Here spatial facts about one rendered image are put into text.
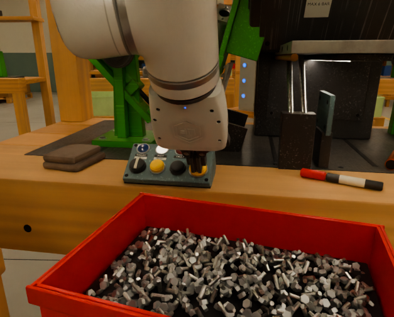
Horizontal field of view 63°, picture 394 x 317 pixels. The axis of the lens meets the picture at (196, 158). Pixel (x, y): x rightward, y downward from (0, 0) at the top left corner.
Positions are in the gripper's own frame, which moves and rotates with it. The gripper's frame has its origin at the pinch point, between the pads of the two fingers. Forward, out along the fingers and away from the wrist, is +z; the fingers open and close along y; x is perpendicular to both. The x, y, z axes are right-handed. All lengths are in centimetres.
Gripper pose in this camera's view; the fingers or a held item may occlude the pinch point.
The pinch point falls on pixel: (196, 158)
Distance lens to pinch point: 51.0
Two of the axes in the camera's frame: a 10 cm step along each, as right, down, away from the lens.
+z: 0.9, 6.1, 7.9
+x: 1.3, -7.9, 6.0
